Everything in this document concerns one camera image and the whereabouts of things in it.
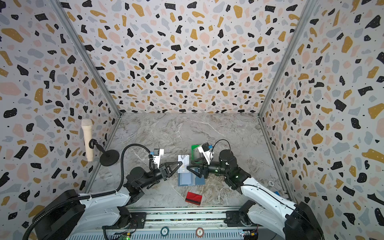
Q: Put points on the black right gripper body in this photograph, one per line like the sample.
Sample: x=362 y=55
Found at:
x=216 y=170

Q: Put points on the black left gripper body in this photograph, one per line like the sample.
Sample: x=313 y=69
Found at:
x=155 y=176

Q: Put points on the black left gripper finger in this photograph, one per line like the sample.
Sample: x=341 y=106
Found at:
x=166 y=175
x=172 y=167

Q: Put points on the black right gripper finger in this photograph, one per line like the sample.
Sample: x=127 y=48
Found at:
x=198 y=164
x=194 y=170

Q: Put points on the green plastic card tray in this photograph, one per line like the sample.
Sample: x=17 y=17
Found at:
x=195 y=154

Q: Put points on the blue card holder wallet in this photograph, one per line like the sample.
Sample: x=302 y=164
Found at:
x=189 y=179

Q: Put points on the white VIP card gold lettering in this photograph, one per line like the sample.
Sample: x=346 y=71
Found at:
x=185 y=159

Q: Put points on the red card black stripe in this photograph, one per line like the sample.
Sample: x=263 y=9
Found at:
x=193 y=198

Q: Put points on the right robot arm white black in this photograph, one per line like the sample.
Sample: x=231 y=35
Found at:
x=265 y=208

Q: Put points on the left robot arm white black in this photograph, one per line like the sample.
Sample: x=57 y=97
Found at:
x=72 y=213

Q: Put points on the green round sticker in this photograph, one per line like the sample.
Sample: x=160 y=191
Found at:
x=164 y=231

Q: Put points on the red round sticker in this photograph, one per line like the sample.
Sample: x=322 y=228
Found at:
x=199 y=232

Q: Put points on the beige microphone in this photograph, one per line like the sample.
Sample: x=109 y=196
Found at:
x=87 y=126

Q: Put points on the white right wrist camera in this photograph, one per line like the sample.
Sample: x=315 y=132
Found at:
x=206 y=150

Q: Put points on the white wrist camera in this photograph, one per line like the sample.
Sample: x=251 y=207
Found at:
x=206 y=150
x=155 y=159

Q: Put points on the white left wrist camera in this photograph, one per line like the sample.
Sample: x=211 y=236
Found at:
x=155 y=159

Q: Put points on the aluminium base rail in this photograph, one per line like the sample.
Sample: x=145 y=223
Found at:
x=146 y=224

